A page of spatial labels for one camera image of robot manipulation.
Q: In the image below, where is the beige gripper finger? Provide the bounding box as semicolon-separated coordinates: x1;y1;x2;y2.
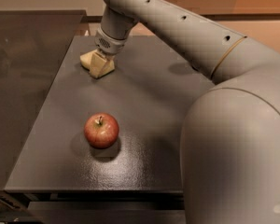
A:
98;61;115;77
90;51;106;78

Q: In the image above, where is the yellow wavy sponge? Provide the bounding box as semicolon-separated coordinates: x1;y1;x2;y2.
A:
79;49;116;79

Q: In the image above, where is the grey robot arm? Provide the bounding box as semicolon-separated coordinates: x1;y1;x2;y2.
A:
95;0;280;224

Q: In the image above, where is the red apple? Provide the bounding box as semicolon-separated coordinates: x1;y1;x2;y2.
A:
84;113;119;149

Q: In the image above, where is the dark side table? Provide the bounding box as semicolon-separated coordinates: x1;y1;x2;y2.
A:
0;10;85;191

